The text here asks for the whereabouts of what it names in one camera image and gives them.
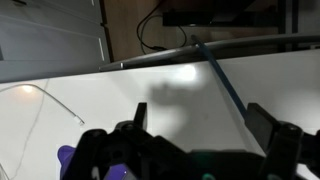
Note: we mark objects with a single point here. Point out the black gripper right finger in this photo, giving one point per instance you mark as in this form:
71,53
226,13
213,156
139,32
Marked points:
261,125

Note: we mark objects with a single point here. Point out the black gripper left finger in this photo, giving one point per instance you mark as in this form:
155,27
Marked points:
140,118

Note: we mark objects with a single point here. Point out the purple cloth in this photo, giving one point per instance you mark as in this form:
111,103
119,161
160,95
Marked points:
116,172

